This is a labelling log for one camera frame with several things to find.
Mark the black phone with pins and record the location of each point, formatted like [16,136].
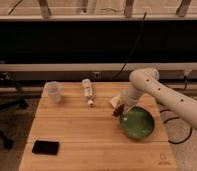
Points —
[45,147]

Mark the translucent plastic cup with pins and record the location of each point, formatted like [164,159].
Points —
[53,90]

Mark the green ceramic bowl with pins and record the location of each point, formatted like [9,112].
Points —
[137,124]

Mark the white baseboard heater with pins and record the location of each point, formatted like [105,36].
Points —
[110,72]

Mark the black office chair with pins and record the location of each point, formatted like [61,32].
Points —
[8,143]

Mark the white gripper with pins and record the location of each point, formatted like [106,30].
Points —
[129,97]

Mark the white tube bottle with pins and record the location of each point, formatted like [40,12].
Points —
[88,91]

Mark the white sponge block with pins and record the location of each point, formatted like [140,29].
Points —
[115,101]

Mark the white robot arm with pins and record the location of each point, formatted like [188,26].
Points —
[147,81]

